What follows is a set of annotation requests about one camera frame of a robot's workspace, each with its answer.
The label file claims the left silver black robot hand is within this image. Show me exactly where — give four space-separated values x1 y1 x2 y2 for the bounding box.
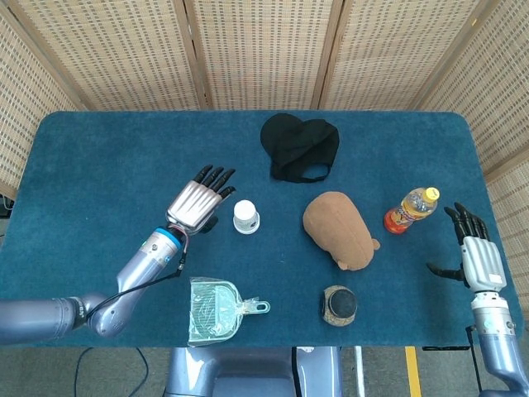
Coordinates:
164 165 237 237

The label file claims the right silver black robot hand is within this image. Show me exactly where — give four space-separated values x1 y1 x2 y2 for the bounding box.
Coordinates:
426 201 508 293

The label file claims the white paper cup green flower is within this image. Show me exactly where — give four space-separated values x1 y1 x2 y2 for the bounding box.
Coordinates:
233 199 260 231

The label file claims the orange drink bottle yellow cap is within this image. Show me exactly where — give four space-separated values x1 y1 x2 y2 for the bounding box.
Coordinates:
383 186 441 236

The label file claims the blue table carpet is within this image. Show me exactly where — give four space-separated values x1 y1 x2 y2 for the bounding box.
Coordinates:
0 110 524 349

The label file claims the green dustpan set in plastic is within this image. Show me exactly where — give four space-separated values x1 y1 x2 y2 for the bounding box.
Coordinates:
188 276 272 347

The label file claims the black baseball cap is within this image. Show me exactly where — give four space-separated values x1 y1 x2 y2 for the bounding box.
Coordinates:
260 112 341 184

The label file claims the brown plush toy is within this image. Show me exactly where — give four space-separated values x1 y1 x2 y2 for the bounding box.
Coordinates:
302 190 382 272

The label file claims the glass jar black lid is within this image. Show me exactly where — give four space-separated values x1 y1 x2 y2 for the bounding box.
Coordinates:
320 284 358 327

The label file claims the bamboo folding screen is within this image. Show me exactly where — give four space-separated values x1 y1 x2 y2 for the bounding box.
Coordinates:
0 0 529 199

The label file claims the silver robot torso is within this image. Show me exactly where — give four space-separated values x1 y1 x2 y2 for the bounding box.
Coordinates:
163 346 344 397

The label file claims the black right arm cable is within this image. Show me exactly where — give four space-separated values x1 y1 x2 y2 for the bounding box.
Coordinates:
465 325 484 392

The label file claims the black floor cable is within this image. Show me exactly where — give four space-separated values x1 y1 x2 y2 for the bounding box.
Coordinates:
74 347 150 397

